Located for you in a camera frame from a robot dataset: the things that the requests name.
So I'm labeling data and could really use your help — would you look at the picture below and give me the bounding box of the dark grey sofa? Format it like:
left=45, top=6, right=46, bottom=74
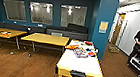
left=45, top=20, right=90, bottom=42

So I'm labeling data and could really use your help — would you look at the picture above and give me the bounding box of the red game box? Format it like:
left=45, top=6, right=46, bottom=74
left=64, top=43, right=78, bottom=51

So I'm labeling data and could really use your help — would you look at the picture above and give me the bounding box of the white paper label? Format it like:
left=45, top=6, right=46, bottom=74
left=50, top=32, right=64, bottom=38

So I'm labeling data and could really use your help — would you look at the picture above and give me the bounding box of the colourful snack box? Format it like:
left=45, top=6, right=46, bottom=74
left=72, top=46, right=90, bottom=60

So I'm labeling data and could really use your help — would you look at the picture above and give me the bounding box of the red flat tray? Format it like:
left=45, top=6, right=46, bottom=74
left=83, top=41, right=95, bottom=47

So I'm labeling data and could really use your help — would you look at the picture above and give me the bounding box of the interior glass window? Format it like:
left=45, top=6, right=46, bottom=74
left=58, top=3, right=88, bottom=30
left=1, top=0, right=30, bottom=23
left=27, top=0, right=56, bottom=27

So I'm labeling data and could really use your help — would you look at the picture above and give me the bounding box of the long yellow wooden table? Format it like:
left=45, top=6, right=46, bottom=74
left=18, top=30, right=71, bottom=61

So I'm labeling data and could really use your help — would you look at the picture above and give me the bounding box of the yellow legged game table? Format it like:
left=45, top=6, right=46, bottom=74
left=54, top=37, right=109, bottom=77

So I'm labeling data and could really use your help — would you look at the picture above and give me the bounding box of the cardboard box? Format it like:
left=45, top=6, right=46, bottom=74
left=107, top=45, right=120, bottom=55

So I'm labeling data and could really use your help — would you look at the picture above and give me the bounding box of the brown wooden door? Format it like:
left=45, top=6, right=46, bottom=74
left=110, top=12, right=127, bottom=48

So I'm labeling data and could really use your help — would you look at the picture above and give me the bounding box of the low dark sofa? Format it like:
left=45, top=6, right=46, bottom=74
left=0, top=21, right=48, bottom=36

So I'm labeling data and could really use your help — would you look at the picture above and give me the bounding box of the small dark orange object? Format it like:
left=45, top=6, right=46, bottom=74
left=0, top=29, right=12, bottom=37

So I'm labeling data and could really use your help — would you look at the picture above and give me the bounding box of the yellow wall sign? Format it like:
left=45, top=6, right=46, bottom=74
left=98, top=20, right=110, bottom=34

